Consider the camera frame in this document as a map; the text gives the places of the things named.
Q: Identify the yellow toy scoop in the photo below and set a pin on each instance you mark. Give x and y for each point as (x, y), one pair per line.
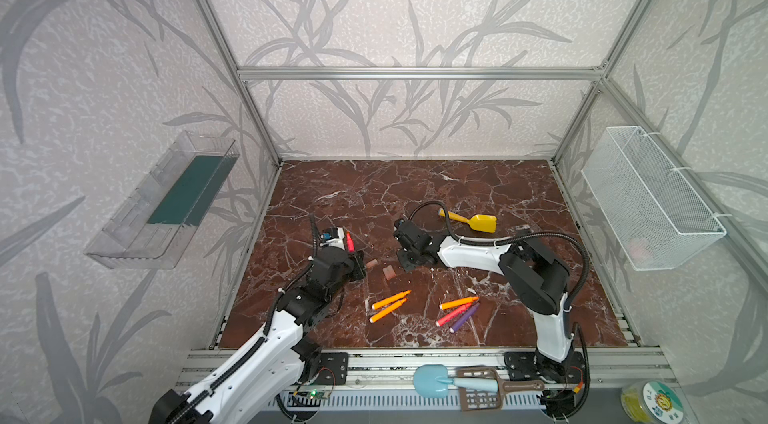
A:
(479, 222)

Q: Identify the lower left orange marker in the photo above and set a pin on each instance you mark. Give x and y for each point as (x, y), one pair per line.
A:
(386, 311)

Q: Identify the right orange marker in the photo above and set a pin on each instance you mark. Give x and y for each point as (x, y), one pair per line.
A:
(458, 302)

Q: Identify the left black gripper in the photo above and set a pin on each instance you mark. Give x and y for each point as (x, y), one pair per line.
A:
(352, 264)

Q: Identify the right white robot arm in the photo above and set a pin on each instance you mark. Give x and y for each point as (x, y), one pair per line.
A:
(536, 275)

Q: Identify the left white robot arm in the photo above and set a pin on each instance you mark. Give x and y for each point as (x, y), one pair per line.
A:
(278, 355)

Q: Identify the white wire basket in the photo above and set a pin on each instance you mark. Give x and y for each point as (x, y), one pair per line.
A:
(657, 217)

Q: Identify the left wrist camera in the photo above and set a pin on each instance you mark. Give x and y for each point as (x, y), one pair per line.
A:
(333, 237)

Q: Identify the right pink marker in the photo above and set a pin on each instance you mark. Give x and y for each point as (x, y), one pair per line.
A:
(453, 314)

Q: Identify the red pink marker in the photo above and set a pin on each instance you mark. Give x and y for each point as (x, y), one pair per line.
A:
(349, 243)

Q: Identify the clear plastic wall shelf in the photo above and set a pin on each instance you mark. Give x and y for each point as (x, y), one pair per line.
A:
(155, 225)

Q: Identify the purple marker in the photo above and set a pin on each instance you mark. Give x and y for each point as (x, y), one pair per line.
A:
(464, 317)

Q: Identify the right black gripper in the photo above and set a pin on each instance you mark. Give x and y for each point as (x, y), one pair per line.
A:
(405, 242)

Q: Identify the orange marker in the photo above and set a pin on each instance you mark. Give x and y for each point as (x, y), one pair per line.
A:
(390, 300)
(458, 302)
(386, 311)

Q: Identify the upper left orange marker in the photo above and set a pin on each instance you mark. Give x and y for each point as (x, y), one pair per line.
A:
(390, 300)

